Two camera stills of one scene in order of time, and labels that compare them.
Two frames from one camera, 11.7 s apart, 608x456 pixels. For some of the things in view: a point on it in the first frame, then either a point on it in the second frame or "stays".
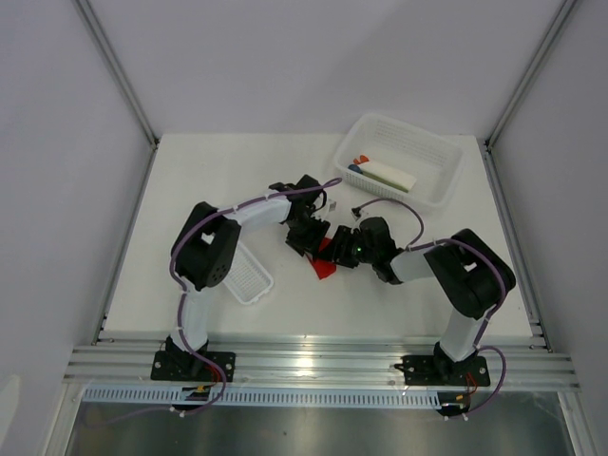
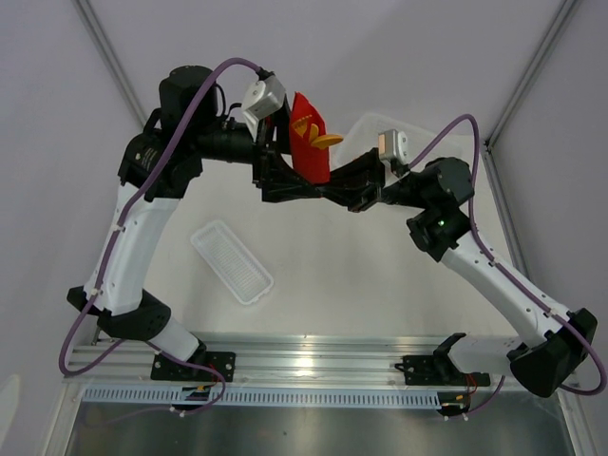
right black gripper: x=343 y=237 → x=358 y=184
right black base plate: x=441 y=371 stays
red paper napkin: x=326 y=268 → x=313 y=162
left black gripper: x=310 y=243 → x=276 y=179
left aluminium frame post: x=85 y=9 stays
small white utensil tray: x=248 y=280 stays
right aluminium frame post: x=531 y=71 stays
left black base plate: x=180 y=366 stays
